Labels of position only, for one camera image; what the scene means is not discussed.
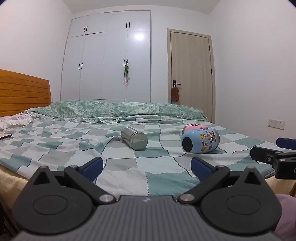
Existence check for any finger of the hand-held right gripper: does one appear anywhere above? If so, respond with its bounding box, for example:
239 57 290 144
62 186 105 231
250 146 296 166
276 137 296 150

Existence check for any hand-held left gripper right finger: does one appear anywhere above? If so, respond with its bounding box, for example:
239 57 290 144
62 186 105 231
177 157 270 205

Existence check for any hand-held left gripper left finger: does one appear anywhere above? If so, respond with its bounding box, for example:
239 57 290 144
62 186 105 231
27 157 116 205

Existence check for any blue cartoon sticker cup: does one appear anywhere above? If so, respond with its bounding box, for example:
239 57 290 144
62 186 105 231
181 128 220 153

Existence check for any stainless steel cup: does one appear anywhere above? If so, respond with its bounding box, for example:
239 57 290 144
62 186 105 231
121 127 148 151

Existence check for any checked green white blanket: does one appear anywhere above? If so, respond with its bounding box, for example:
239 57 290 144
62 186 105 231
0 115 279 202

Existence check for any pink clothing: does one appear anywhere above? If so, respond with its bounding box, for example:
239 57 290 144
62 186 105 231
273 194 296 241

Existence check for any green floral quilt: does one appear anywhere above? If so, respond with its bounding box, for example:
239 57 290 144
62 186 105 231
30 100 208 123

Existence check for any pale yellow bed sheet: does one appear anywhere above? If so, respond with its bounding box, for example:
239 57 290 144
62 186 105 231
0 166 29 204

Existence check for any floral ruffled pillow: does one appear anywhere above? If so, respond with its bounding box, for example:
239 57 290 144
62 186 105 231
0 113 36 129

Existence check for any beige wooden door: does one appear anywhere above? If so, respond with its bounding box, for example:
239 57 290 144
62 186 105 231
167 28 216 124

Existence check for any green hanging toy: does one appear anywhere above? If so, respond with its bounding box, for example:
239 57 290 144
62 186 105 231
123 61 130 85

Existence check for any wooden headboard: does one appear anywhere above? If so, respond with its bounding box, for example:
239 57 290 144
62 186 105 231
0 69 52 117

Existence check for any white wardrobe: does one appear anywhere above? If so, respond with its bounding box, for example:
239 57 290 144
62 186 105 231
60 10 152 103

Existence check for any white wall socket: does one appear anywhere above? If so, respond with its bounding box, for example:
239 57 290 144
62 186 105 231
268 119 285 130

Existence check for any brown bag on door handle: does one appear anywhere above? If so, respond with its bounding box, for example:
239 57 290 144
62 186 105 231
170 84 180 104

